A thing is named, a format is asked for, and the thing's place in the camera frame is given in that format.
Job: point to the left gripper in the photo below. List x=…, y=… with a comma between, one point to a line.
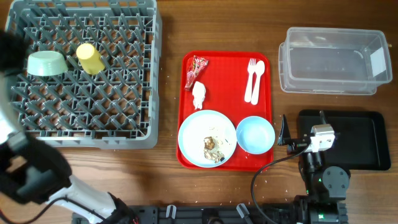
x=20, y=48

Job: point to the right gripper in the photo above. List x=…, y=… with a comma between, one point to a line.
x=296, y=144

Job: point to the green plastic bowl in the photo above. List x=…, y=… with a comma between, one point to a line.
x=46, y=63

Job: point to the light blue plastic bowl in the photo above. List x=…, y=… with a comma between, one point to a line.
x=255, y=135

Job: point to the yellow plastic cup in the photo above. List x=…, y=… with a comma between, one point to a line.
x=90, y=59

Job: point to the white plastic fork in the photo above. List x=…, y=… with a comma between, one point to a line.
x=251, y=70

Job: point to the white tissue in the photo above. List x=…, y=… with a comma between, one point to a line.
x=198, y=92

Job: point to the red snack wrapper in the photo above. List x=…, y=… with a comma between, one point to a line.
x=198, y=64

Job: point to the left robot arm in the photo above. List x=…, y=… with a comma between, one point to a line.
x=32, y=171

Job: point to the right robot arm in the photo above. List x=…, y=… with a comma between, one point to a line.
x=326, y=186

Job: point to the grey plastic dishwasher rack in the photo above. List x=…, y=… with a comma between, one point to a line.
x=118, y=108

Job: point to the black plastic tray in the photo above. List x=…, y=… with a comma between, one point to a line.
x=361, y=141

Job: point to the white plastic spoon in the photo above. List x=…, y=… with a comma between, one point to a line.
x=259, y=71

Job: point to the clear plastic bin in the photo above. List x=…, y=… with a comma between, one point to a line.
x=334, y=61

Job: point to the red plastic serving tray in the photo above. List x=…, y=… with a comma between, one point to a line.
x=225, y=79

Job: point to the brown food scraps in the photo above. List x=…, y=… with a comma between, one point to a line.
x=212, y=151

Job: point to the light blue dinner plate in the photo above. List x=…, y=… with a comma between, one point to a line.
x=201, y=124

